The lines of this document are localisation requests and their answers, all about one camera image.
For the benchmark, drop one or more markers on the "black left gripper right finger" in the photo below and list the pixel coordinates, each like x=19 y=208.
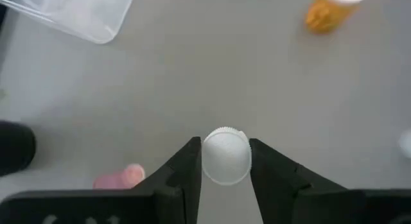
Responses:
x=282 y=185

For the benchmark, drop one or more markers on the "orange medicine bottle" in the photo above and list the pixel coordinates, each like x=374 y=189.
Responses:
x=324 y=15

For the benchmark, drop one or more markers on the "artificial green plant black pot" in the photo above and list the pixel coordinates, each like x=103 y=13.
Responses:
x=14 y=147

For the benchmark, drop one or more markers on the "clear plastic bin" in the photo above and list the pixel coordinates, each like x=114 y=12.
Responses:
x=80 y=15

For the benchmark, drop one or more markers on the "pink medicine bottle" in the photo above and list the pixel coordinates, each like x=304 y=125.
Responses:
x=112 y=181

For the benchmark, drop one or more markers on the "large white bottle tan label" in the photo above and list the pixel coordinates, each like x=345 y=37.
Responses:
x=226 y=156

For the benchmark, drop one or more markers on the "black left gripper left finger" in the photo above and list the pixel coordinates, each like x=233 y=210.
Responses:
x=180 y=185

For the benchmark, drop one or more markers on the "white capped medicine bottle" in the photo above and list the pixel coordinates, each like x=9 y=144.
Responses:
x=406 y=143

